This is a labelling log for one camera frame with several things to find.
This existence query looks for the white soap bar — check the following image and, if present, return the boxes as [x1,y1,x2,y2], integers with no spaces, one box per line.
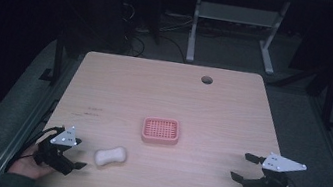
[91,141,130,172]

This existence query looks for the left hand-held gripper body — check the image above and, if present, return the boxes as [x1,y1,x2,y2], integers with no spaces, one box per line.
[31,120,86,179]

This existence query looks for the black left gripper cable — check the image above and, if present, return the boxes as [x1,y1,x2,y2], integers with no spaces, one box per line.
[3,119,66,182]

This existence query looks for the white metal desk frame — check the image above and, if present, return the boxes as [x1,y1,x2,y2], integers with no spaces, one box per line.
[184,0,292,79]

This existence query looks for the pink soap dish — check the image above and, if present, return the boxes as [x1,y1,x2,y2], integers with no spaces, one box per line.
[139,113,184,149]

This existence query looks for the person's left hand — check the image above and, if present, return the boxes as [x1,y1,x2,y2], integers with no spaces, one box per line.
[7,139,60,184]

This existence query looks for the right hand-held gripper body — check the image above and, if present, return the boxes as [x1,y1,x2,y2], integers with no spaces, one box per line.
[241,148,309,187]

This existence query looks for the black floor cables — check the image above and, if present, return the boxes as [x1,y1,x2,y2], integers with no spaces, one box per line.
[111,0,196,66]

